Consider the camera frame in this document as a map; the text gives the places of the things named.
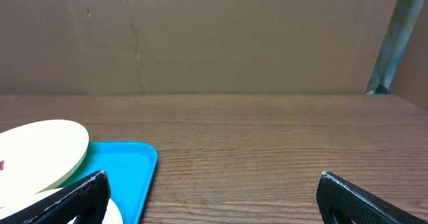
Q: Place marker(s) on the blue plastic serving tray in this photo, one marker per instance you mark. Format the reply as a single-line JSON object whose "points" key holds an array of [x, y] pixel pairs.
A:
{"points": [[130, 167]]}

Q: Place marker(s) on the yellow-green plate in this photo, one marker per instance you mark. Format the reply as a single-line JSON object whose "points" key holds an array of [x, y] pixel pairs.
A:
{"points": [[40, 156]]}

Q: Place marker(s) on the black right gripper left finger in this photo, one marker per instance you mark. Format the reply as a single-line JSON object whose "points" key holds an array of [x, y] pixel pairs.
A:
{"points": [[83, 202]]}

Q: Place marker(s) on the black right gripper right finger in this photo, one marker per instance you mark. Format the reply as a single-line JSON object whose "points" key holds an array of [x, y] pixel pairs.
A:
{"points": [[340, 201]]}

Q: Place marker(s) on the white pink plate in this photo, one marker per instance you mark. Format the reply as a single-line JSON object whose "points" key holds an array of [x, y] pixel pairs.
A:
{"points": [[112, 214]]}

